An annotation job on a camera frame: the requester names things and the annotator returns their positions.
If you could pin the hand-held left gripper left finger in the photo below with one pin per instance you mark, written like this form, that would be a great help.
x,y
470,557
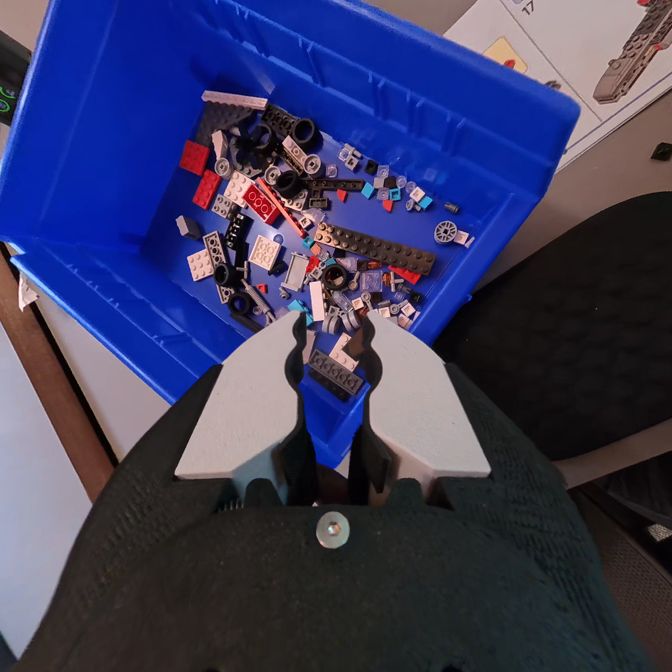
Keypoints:
x,y
246,409

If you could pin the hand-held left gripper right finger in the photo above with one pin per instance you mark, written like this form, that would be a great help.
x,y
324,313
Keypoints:
x,y
420,409

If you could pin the pile of toy bricks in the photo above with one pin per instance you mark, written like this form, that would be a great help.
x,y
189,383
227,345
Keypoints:
x,y
262,204

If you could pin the blue plastic bin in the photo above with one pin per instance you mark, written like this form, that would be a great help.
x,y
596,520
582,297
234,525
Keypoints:
x,y
105,157

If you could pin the black mesh pad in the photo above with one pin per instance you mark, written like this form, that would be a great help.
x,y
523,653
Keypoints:
x,y
567,315

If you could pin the white paper scrap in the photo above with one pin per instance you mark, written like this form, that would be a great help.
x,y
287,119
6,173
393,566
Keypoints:
x,y
29,294

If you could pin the small black brick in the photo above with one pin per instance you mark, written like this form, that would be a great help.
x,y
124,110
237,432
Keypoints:
x,y
659,152

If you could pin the open instruction booklet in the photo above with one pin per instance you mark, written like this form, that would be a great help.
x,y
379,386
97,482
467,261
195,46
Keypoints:
x,y
572,52

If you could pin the black device with green lights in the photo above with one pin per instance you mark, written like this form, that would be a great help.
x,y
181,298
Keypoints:
x,y
13,78

